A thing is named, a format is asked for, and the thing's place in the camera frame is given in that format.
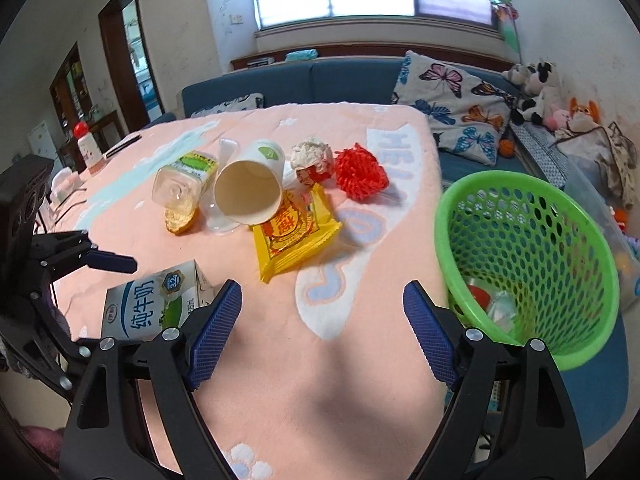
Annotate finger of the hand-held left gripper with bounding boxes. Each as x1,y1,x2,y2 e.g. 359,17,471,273
30,230,138,281
0,291,101,403

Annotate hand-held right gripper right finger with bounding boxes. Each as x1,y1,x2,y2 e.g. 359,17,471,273
403,280,586,480

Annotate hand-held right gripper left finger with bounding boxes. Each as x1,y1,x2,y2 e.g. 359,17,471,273
59,279,244,480

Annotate white milk carton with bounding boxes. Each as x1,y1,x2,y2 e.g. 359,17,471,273
100,259,223,346

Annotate orange peel piece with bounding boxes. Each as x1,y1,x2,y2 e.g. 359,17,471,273
164,204,201,235

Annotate clear green label plastic bottle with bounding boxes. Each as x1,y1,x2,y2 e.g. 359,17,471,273
152,151,219,213

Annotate yellow snack packet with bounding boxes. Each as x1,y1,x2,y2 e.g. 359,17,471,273
251,182,343,284

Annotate white paper cup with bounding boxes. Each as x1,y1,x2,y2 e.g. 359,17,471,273
213,139,287,226

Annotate green plastic basket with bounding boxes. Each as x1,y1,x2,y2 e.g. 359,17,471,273
434,170,621,372

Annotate red foam fruit net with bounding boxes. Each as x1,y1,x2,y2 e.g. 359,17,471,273
334,142,391,204

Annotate red white snack wrapper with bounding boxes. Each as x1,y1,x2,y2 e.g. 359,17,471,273
295,157,337,194

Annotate white tissue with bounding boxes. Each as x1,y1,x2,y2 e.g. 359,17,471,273
291,137,333,171

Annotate white refrigerator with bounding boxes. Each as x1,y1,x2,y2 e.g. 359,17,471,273
27,120,62,162

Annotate clear plastic wrapper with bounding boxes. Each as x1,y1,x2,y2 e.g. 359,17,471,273
486,290,527,332

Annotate red capped white bottle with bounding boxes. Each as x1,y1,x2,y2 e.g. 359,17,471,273
72,122,106,177

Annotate pink printed blanket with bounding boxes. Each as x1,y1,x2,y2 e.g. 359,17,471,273
50,102,451,480

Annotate black phone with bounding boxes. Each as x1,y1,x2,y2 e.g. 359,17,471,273
105,135,142,159

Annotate wooden cabinet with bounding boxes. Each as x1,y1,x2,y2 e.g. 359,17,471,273
49,42,87,128

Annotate white dark print pillow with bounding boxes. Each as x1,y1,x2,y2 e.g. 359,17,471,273
190,92,266,119

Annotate clear storage box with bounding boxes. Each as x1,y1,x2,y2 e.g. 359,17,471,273
565,160,640,281

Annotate blue white checked cover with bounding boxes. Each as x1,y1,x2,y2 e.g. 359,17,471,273
510,122,572,187

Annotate butterfly print pillow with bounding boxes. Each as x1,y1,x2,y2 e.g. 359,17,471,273
392,50,521,167

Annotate pink plush toy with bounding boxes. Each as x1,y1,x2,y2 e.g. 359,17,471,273
545,107,573,132

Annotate patterned beige cloth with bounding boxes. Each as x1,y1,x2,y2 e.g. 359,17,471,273
555,122,640,211

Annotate black white cow plush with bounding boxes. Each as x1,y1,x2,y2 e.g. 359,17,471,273
502,60,563,127

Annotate orange fox plush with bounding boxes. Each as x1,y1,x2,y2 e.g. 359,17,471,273
567,97,603,132

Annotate colourful pinwheel toy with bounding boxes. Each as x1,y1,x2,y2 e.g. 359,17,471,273
489,0,523,57

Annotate wooden door frame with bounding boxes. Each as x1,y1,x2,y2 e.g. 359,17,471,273
97,0,166,128

